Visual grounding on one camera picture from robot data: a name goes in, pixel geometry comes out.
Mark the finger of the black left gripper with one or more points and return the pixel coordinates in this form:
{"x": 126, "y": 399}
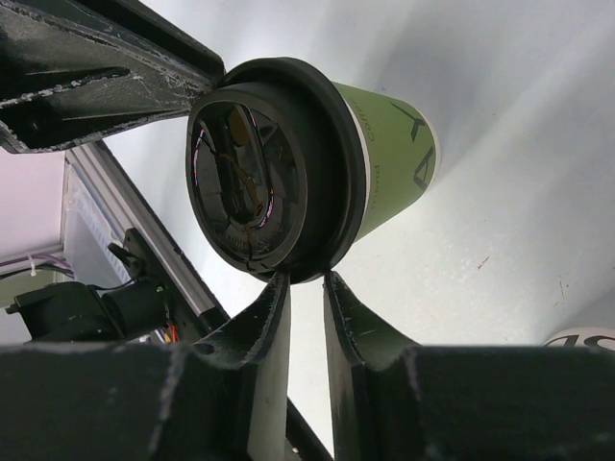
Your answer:
{"x": 74, "y": 72}

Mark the black coffee cup lid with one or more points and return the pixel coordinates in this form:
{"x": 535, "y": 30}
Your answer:
{"x": 275, "y": 170}

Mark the white paper cup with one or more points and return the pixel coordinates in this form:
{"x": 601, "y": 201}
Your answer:
{"x": 599, "y": 338}

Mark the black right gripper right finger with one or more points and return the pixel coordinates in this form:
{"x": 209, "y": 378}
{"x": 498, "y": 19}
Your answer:
{"x": 394, "y": 399}

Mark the green paper cup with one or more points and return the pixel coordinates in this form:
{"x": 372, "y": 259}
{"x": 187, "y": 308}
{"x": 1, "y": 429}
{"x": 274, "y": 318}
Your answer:
{"x": 400, "y": 153}

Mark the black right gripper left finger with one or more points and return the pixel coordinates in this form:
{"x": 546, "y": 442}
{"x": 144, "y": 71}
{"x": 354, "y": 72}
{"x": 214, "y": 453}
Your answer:
{"x": 83, "y": 401}

